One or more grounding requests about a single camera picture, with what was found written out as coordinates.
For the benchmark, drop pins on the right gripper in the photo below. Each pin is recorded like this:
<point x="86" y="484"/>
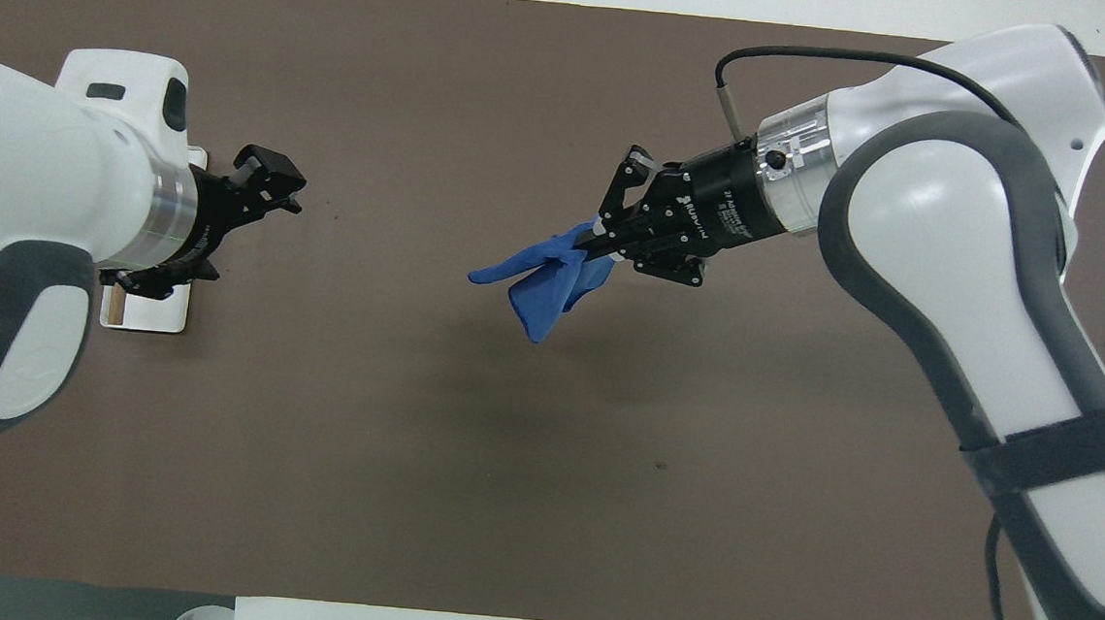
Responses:
<point x="730" y="201"/>

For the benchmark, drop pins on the blue towel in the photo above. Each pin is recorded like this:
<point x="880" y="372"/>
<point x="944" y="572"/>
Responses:
<point x="539" y="299"/>

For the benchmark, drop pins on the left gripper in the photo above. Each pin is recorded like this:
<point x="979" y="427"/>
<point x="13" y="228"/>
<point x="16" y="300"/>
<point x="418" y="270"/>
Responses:
<point x="212" y="218"/>

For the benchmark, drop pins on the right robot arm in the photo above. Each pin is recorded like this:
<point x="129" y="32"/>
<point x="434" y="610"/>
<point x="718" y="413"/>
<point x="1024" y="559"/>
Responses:
<point x="946" y="240"/>

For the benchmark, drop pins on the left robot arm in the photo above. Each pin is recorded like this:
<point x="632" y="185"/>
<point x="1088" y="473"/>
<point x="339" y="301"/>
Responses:
<point x="27" y="176"/>

